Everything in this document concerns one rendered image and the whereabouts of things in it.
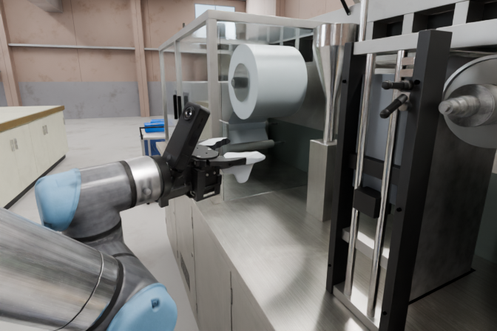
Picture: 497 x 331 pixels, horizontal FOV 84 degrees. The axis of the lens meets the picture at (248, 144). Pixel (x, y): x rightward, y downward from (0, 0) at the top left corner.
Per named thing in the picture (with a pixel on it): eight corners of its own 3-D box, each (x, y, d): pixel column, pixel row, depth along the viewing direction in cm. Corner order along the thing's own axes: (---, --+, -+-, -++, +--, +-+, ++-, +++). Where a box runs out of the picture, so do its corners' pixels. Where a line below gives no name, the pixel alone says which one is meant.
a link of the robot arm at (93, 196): (40, 227, 39) (29, 169, 37) (120, 203, 46) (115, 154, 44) (50, 251, 33) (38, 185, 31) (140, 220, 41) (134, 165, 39)
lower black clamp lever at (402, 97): (379, 120, 40) (376, 111, 40) (401, 100, 41) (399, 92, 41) (387, 120, 39) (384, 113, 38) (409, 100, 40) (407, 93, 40)
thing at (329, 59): (296, 209, 102) (303, 49, 89) (325, 202, 108) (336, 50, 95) (321, 227, 90) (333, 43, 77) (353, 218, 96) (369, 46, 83)
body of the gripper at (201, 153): (200, 178, 58) (144, 194, 49) (203, 139, 55) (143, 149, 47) (223, 193, 52) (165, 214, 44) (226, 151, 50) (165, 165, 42)
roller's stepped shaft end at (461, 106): (430, 117, 40) (433, 95, 39) (454, 115, 43) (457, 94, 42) (453, 120, 37) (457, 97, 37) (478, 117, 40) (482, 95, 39)
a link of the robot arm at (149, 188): (117, 153, 44) (137, 172, 38) (145, 148, 47) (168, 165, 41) (119, 194, 46) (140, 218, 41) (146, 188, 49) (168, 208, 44)
